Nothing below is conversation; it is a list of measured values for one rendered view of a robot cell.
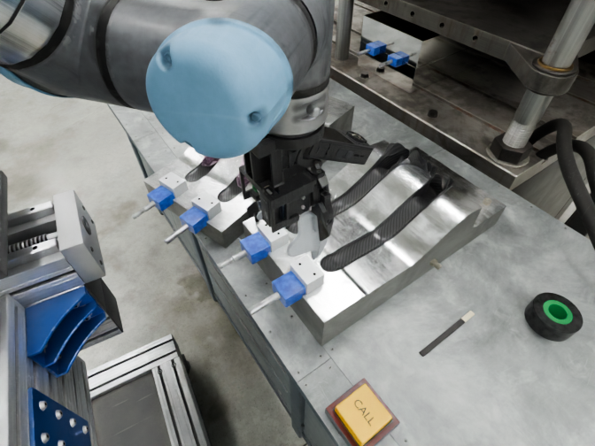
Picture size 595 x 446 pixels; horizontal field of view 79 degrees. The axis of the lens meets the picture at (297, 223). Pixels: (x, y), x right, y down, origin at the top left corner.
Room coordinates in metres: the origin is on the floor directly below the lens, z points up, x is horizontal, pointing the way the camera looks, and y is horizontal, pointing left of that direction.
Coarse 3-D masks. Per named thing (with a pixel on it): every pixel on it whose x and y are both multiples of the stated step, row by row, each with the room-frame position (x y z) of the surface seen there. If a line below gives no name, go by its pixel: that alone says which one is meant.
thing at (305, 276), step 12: (300, 264) 0.36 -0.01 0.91; (312, 264) 0.36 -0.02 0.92; (288, 276) 0.34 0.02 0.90; (300, 276) 0.33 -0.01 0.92; (312, 276) 0.33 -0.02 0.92; (276, 288) 0.32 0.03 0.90; (288, 288) 0.32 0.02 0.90; (300, 288) 0.32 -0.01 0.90; (312, 288) 0.32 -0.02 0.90; (264, 300) 0.30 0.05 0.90; (288, 300) 0.30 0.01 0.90; (252, 312) 0.28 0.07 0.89
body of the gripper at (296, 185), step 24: (264, 144) 0.29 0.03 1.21; (288, 144) 0.30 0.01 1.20; (312, 144) 0.30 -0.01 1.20; (240, 168) 0.33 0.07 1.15; (264, 168) 0.31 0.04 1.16; (288, 168) 0.31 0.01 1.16; (312, 168) 0.33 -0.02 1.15; (264, 192) 0.29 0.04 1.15; (288, 192) 0.29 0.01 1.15; (312, 192) 0.31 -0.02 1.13; (264, 216) 0.29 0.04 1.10; (288, 216) 0.29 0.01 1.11
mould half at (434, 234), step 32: (384, 192) 0.54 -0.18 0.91; (448, 192) 0.51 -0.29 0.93; (480, 192) 0.59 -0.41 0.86; (256, 224) 0.47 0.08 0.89; (352, 224) 0.48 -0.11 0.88; (416, 224) 0.46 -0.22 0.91; (448, 224) 0.44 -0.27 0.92; (480, 224) 0.50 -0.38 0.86; (288, 256) 0.39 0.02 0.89; (320, 256) 0.39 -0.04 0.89; (384, 256) 0.40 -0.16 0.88; (416, 256) 0.40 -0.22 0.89; (448, 256) 0.46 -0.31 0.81; (320, 288) 0.33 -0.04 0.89; (352, 288) 0.33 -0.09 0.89; (384, 288) 0.34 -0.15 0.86; (320, 320) 0.27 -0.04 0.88; (352, 320) 0.30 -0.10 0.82
